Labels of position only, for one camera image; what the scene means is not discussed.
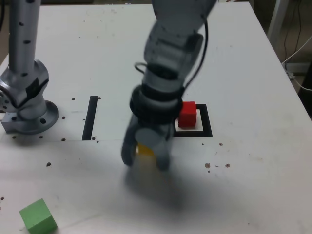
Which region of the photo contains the thin white cable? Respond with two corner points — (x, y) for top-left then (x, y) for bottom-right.
(282, 36), (312, 91)

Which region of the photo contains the white furniture post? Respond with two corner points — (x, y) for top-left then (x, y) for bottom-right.
(267, 0), (290, 37)

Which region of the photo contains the black tape strip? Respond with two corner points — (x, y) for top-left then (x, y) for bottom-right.
(81, 96), (98, 141)

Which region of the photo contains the yellow cube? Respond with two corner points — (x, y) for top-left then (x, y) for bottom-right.
(135, 142), (158, 169)

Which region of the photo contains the thin black cable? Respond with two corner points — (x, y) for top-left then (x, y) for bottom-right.
(284, 0), (303, 61)

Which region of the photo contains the white power strip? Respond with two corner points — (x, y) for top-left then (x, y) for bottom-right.
(284, 62), (312, 74)

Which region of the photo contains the green cube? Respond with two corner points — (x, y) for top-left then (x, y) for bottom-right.
(19, 198), (58, 234)

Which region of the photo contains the black tape square outline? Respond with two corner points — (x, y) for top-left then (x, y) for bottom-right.
(170, 104), (213, 138)

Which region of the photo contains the red cube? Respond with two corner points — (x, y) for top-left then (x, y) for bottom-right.
(177, 101), (197, 128)

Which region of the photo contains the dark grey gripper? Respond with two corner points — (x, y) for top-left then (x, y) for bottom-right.
(121, 116), (176, 173)

